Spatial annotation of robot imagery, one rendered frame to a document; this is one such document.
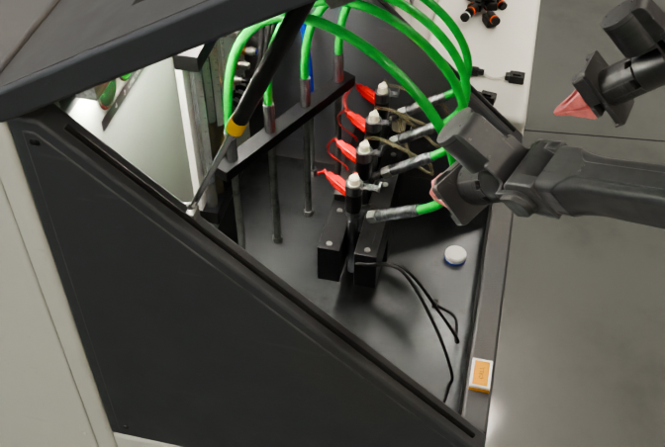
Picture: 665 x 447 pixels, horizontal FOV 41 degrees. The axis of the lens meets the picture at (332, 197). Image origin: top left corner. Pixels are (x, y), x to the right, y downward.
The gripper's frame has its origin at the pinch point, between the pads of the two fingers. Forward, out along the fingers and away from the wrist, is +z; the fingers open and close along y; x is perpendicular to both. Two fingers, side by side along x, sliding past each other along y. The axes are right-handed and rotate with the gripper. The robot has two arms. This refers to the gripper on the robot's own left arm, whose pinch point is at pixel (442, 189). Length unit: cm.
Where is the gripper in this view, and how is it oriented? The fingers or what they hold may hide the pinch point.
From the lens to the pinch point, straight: 125.2
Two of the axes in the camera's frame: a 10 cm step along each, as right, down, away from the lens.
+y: -7.2, 6.1, -3.3
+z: -3.6, 0.7, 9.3
